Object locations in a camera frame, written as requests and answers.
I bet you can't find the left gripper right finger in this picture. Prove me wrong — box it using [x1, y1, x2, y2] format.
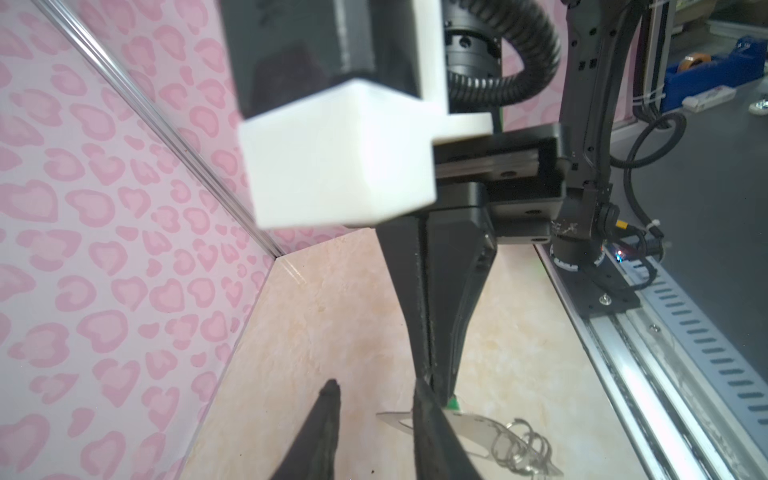
[412, 378, 481, 480]

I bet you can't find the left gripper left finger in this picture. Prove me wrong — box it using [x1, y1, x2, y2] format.
[271, 379, 341, 480]

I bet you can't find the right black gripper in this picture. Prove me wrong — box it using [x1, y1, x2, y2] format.
[376, 123, 570, 406]

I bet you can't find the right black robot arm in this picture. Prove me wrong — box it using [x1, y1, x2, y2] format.
[376, 1, 663, 406]

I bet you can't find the blue tape dispenser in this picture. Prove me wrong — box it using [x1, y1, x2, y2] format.
[661, 36, 767, 112]

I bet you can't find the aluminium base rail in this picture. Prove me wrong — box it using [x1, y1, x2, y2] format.
[537, 246, 767, 479]

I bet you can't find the left corner aluminium post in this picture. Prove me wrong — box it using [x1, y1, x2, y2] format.
[34, 0, 284, 258]

